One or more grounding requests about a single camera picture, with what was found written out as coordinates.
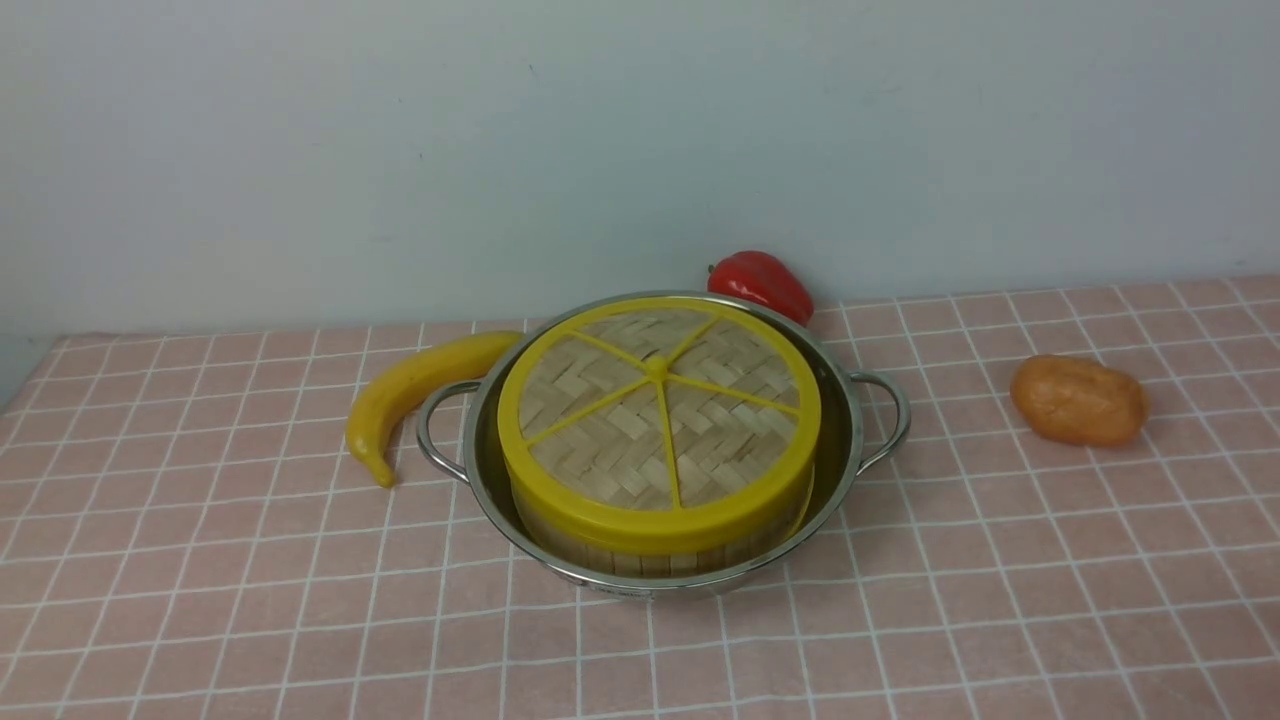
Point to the yellow woven bamboo steamer lid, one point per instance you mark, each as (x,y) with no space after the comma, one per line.
(670,428)

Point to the yellow rimmed bamboo steamer basket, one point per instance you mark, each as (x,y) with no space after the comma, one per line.
(650,560)

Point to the stainless steel pot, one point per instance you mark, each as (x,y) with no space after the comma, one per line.
(865,417)

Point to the red bell pepper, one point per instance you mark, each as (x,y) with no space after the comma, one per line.
(763,279)

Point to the yellow banana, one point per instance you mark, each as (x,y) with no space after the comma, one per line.
(391,396)

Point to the brown potato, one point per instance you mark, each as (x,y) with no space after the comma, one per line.
(1079,402)

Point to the pink checkered tablecloth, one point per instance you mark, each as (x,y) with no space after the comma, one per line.
(184,538)

